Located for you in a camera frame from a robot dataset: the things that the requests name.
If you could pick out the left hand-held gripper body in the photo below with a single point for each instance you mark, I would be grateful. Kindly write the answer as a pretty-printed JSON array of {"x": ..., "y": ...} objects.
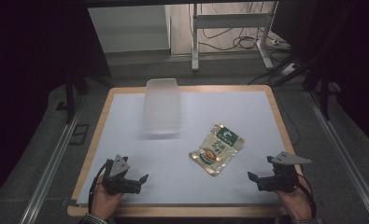
[{"x": 119, "y": 174}]

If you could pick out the person's left hand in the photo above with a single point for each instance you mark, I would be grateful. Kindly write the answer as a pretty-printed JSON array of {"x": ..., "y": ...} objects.
[{"x": 106, "y": 202}]

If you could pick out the person's right hand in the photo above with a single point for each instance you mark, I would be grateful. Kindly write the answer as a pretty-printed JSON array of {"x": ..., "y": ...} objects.
[{"x": 294, "y": 202}]

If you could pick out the white table mat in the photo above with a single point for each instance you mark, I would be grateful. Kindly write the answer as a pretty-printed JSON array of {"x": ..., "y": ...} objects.
[{"x": 173, "y": 161}]

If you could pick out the translucent plastic container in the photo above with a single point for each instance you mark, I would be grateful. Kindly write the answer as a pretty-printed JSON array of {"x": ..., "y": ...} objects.
[{"x": 162, "y": 107}]

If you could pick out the black rectangular floor frame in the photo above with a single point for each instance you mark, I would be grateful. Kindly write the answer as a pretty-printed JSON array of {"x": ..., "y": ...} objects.
[{"x": 78, "y": 134}]

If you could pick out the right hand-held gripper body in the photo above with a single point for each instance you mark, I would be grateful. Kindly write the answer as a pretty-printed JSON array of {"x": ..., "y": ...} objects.
[{"x": 281, "y": 177}]

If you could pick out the aluminium rail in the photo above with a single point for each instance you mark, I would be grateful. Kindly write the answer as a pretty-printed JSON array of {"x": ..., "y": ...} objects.
[
  {"x": 344, "y": 149},
  {"x": 48, "y": 174}
]

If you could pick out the grey wall panel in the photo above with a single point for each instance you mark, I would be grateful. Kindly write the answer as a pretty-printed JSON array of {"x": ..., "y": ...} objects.
[{"x": 129, "y": 28}]

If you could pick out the black metal stand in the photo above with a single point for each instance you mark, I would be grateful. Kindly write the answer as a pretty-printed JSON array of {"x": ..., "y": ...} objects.
[{"x": 323, "y": 93}]

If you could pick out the black tripod stand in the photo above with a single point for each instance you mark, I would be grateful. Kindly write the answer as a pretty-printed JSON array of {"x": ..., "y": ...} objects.
[{"x": 69, "y": 93}]

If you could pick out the white metal desk frame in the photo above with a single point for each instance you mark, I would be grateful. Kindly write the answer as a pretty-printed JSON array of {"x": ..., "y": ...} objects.
[{"x": 232, "y": 21}]

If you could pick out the gold and green food packet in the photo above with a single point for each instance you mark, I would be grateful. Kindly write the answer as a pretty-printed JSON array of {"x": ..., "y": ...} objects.
[{"x": 218, "y": 149}]

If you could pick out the white power strip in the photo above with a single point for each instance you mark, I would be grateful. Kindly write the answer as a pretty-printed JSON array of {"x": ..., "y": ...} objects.
[{"x": 288, "y": 70}]

